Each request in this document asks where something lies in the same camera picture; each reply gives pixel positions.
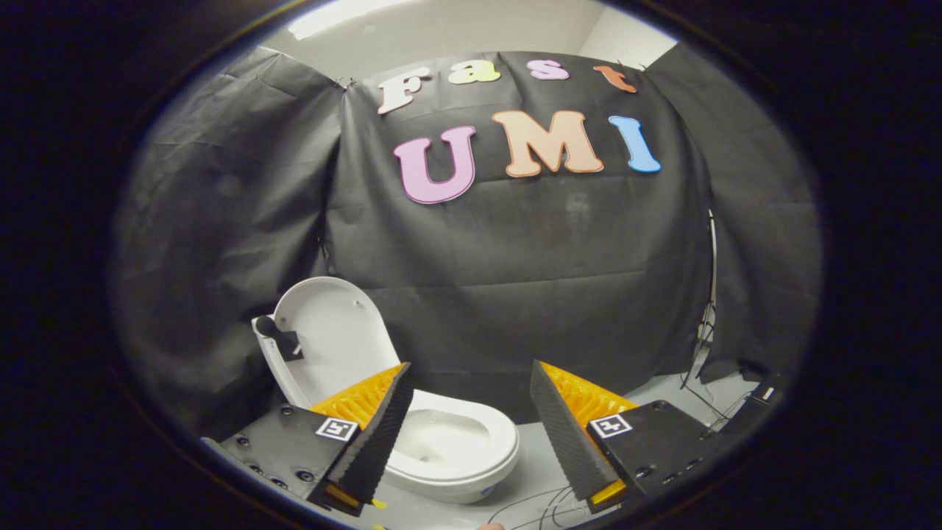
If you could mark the black floor box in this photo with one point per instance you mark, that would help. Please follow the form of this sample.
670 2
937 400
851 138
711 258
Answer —
758 405

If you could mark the black backdrop cloth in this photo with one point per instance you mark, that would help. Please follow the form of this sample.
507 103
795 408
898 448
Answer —
515 258

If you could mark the white ceramic toilet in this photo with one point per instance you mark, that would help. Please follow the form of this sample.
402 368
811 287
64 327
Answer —
456 442

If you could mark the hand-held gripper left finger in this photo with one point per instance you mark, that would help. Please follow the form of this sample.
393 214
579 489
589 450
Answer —
375 442

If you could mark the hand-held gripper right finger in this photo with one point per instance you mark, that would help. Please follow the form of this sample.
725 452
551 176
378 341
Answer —
563 434

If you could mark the black stand pole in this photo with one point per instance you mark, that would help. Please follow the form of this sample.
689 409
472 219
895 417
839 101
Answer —
710 294

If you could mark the white toilet lid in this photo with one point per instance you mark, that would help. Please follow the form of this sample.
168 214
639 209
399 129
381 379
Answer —
331 331

